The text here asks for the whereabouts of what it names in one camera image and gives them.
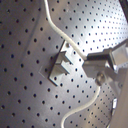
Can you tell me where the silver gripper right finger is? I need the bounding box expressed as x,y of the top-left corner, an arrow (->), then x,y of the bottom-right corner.
85,42 -> 128,66

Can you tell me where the perforated metal breadboard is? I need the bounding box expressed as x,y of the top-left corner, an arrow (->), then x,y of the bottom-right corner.
0,0 -> 128,128

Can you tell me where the white cable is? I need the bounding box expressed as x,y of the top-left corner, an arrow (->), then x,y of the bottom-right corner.
43,0 -> 102,128

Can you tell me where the grey metal cable clip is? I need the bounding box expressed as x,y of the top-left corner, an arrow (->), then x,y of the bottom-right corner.
49,41 -> 74,86

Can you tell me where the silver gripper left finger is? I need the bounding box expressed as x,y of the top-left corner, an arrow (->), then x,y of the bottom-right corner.
83,64 -> 127,96

